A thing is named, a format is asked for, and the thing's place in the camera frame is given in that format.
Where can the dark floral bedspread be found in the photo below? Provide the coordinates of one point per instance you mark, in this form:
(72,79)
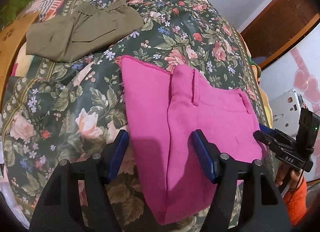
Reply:
(71,110)

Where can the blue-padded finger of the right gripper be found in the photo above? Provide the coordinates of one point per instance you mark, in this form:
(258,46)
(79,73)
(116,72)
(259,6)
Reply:
(266,130)

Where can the brown cardboard box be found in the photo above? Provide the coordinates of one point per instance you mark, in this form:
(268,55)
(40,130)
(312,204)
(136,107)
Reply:
(12,38)

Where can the olive green folded pants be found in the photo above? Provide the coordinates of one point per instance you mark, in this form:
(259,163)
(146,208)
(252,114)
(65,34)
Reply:
(86,30)

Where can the orange yellow blanket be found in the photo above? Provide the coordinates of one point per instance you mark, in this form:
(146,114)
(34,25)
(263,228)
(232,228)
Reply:
(257,73)

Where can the white appliance with stickers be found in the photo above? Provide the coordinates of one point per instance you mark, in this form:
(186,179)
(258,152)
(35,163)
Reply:
(286,112)

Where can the right hand holding gripper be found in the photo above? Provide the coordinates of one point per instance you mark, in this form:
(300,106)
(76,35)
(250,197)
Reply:
(283,170)

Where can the pink pants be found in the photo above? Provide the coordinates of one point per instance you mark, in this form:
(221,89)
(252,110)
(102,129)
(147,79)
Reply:
(163,110)

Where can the striped patchwork sheet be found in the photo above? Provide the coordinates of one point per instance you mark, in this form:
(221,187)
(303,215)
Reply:
(46,8)

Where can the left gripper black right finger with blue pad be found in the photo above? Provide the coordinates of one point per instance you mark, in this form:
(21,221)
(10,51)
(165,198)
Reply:
(246,198)

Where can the pink heart wall sticker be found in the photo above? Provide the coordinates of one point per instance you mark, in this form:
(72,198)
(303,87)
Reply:
(304,81)

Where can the wooden wardrobe door frame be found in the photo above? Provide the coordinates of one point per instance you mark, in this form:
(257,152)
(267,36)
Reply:
(278,27)

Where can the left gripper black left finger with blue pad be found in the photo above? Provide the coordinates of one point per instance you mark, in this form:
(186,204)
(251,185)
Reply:
(75,196)

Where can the orange sleeved forearm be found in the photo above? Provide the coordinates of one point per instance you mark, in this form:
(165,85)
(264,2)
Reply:
(295,202)

